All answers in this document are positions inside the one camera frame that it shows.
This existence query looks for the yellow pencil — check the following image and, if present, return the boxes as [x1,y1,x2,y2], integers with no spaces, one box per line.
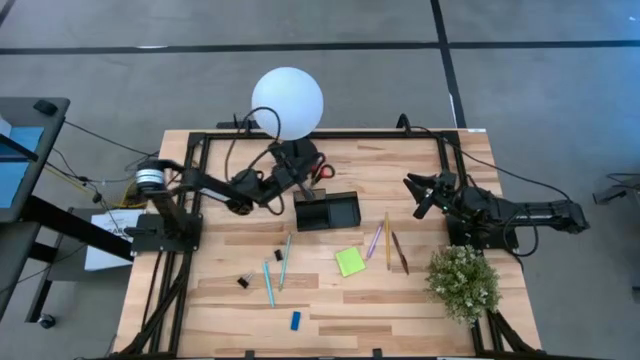
[383,211,392,272]

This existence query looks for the black floor cable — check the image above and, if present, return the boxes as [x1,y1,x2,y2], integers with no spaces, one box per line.
[47,119,161,211]

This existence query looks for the black computer mouse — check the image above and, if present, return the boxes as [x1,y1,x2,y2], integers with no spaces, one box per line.
[32,98,59,116]

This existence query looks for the white globe table lamp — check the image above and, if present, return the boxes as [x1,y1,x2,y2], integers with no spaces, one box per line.
[251,66,325,171]

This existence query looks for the teal pen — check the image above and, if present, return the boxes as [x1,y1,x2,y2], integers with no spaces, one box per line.
[277,232,294,293]
[261,259,277,309]

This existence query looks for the grey computer desk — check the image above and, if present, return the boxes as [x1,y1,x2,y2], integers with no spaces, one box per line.
[0,96,135,326]

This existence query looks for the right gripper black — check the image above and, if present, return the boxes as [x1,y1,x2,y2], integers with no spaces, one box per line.
[403,172,462,220]

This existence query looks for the green artificial shrub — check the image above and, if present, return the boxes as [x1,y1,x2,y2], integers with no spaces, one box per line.
[424,243,503,326]

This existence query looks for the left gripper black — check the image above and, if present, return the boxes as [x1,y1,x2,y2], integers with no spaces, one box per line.
[269,149,321,202]

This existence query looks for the blue screen laptop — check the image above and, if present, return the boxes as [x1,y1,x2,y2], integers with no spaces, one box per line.
[0,124,46,210]

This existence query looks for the green sticky note pad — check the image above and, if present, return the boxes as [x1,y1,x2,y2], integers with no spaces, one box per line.
[334,246,368,279]

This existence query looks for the black mesh desk organizer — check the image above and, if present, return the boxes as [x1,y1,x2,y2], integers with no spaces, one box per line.
[292,188,363,233]

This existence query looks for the brown pencil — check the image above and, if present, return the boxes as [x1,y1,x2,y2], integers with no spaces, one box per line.
[390,230,411,277]

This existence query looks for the black looped camera cable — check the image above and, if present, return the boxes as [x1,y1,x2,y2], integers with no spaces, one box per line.
[223,106,283,184]
[502,207,540,259]

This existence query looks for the white paper sheet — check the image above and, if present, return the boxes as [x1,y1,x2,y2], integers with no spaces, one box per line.
[83,208,146,273]

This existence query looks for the long black arm cable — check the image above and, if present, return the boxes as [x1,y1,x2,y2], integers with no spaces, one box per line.
[396,113,574,202]

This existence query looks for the black aluminium table frame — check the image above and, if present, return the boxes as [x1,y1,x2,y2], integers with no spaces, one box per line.
[117,128,546,360]

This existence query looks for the red handled scissors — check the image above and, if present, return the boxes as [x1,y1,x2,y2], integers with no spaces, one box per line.
[308,162,337,187]

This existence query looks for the purple pen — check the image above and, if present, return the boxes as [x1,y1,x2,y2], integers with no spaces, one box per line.
[365,221,385,261]

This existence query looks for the black equipment stand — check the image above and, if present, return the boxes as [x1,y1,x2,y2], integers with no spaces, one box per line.
[592,172,640,206]

